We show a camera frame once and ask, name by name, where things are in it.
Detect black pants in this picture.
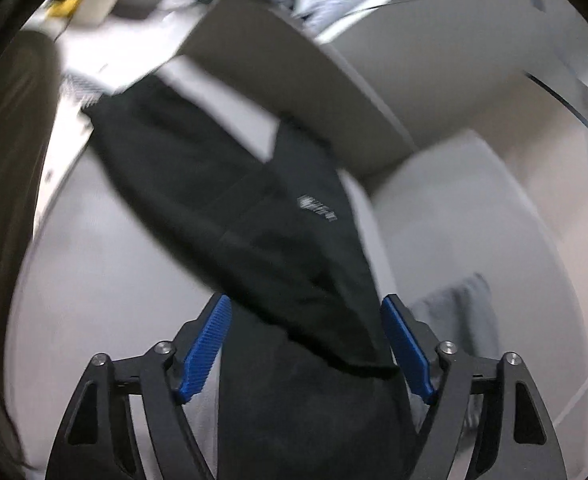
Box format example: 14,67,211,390
88,76,416,479

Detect folded grey sweatpants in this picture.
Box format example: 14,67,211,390
406,273,500,441

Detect grey sofa back cushion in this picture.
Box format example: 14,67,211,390
179,0,416,178

